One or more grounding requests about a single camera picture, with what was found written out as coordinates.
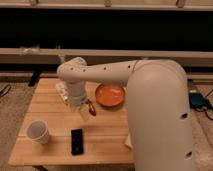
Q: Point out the black rectangular device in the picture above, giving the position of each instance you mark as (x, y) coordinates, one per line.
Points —
(77, 147)

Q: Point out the orange ceramic bowl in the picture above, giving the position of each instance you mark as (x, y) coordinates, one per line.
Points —
(109, 95)

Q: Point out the black table leg stand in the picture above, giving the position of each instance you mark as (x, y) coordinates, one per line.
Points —
(35, 76)

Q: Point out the blue box on floor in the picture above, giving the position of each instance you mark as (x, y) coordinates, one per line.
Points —
(197, 100)

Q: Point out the white paper cup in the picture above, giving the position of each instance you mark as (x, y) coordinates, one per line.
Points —
(38, 132)

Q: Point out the wooden rail shelf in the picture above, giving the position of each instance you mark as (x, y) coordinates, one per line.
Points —
(52, 56)

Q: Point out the white plastic bottle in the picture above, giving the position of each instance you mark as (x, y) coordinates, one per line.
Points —
(62, 91)

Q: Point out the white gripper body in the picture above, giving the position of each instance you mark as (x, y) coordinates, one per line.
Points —
(77, 93)

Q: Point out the white object at table edge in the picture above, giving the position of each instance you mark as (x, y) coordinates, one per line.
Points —
(128, 142)

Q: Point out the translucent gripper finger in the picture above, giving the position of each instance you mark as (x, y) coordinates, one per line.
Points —
(84, 112)

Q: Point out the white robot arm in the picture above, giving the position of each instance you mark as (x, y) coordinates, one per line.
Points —
(157, 105)

